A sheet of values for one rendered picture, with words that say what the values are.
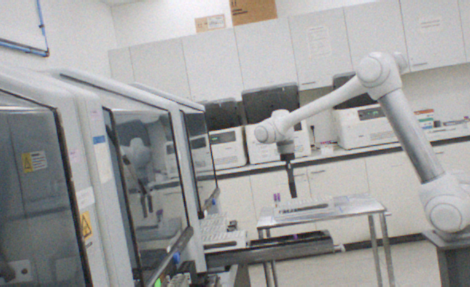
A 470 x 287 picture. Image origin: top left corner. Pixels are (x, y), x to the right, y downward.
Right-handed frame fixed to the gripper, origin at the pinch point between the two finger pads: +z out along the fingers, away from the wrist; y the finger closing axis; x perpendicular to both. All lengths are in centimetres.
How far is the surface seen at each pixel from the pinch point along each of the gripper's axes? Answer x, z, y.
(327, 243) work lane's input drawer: -9.0, 13.9, -46.3
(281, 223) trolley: 8.0, 11.2, -11.9
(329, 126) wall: -54, -18, 252
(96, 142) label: 41, -41, -140
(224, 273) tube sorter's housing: 34, 19, -47
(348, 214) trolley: -23.2, 11.1, -13.4
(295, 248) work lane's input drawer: 3.7, 14.0, -46.1
